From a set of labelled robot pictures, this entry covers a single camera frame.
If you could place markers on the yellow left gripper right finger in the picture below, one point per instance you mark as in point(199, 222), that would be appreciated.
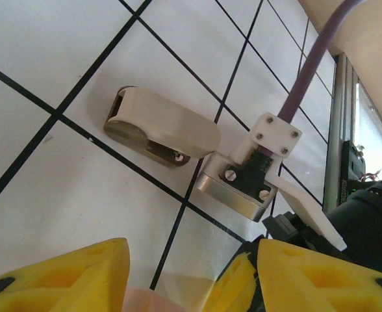
point(308, 282)

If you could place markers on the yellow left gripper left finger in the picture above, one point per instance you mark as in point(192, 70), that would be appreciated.
point(64, 279)

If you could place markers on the pink plastic tray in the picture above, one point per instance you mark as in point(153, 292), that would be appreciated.
point(152, 300)

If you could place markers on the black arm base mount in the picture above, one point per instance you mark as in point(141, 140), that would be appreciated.
point(353, 169)

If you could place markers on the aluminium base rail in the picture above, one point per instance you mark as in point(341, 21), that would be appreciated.
point(335, 130)

